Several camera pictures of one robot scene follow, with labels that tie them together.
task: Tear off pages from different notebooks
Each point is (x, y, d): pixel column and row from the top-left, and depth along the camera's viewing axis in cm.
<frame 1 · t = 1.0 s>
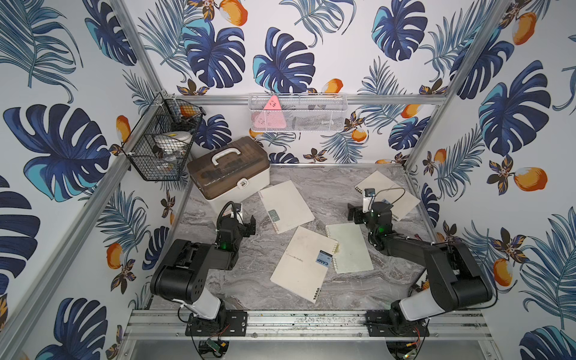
left hand: (240, 212, 93), fingers open
right hand: (362, 202, 93), fingers open
cream spiral notebook back centre: (285, 206, 112), on the table
large cream notebook blue label: (304, 266, 89), on the table
pale green spiral notebook: (350, 255, 91), on the table
cream notebook back right: (385, 189, 81), point 26 cm above the table
brown lid storage box: (237, 167, 94), point 21 cm above the table

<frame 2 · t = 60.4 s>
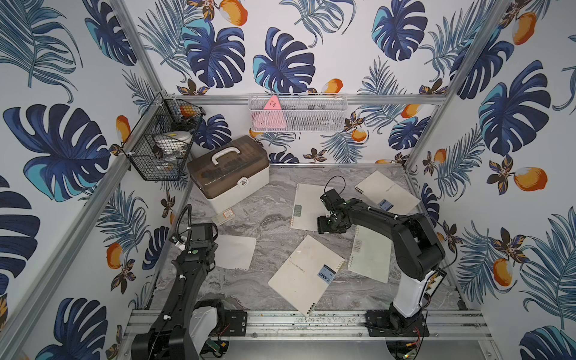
left hand: (202, 245, 83), fingers open
right hand: (325, 228, 95), fingers open
cream spiral notebook back centre: (307, 206, 110), on the table
large cream notebook blue label: (304, 274, 87), on the table
pale green spiral notebook: (371, 253, 90), point 3 cm above the table
the other named things where they were.

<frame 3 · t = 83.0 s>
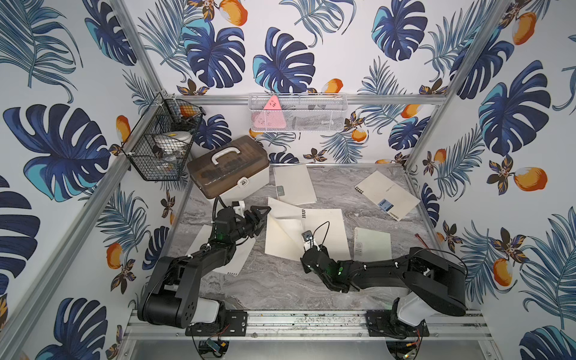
left hand: (269, 210, 84), fingers open
right hand: (305, 248, 87), fingers closed
cream spiral notebook back centre: (294, 184, 115), on the table
large cream notebook blue label: (286, 224, 86), point 13 cm above the table
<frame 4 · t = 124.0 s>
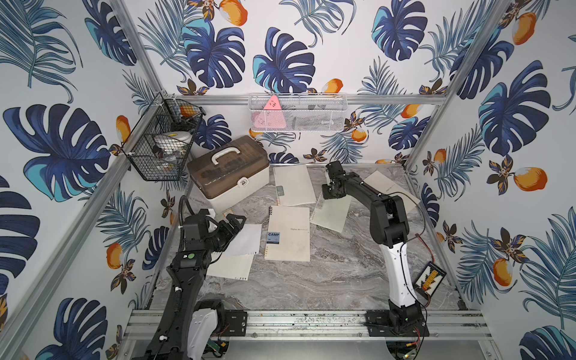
left hand: (239, 221, 78), fingers open
right hand: (328, 192, 108), fingers open
large cream notebook blue label: (288, 238, 97), on the table
pale green spiral notebook: (331, 213, 105), on the table
torn cream page: (246, 241, 95), on the table
the other named things where they were.

